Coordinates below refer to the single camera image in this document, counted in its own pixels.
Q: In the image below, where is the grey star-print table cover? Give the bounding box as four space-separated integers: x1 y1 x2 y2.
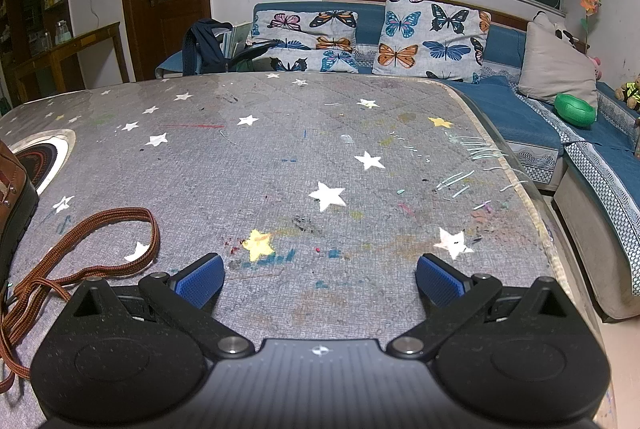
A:
0 73 573 429

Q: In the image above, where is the square butterfly-print cushion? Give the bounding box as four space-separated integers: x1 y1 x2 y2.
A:
371 0 492 84

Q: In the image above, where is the round black induction cooktop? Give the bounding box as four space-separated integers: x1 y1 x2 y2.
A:
9 129 76 196

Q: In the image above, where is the green round bowl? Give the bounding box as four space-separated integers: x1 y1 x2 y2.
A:
554 93 597 128

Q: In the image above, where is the long butterfly-print cushion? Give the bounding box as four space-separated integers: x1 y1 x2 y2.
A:
248 10 361 74

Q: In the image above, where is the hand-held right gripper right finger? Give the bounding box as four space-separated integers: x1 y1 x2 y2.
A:
387 253 576 358

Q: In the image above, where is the brown leather shoe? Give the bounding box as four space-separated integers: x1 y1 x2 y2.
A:
0 139 40 282

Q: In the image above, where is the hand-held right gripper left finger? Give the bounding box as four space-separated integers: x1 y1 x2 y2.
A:
64 253 256 357

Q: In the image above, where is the dark green bag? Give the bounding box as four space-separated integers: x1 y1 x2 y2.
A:
235 42 281 72

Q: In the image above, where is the brown plush bear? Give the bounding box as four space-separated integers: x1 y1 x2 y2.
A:
615 79 640 112

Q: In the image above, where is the stack of books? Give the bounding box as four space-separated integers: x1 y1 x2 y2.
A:
220 22 253 60

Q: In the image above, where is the panda plush toy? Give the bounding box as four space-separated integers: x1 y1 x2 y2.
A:
532 10 578 47

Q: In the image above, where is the brown shoelace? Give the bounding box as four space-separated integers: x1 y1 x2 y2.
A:
0 207 162 394

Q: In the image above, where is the wooden side table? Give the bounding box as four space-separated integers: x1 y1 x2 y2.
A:
12 22 130 102

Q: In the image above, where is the blue sofa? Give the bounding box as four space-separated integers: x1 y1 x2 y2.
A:
155 0 640 320

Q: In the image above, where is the plain beige pillow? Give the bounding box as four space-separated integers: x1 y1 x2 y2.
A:
517 22 599 110

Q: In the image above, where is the dark blue backpack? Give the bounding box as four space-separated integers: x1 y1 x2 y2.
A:
181 19 236 76

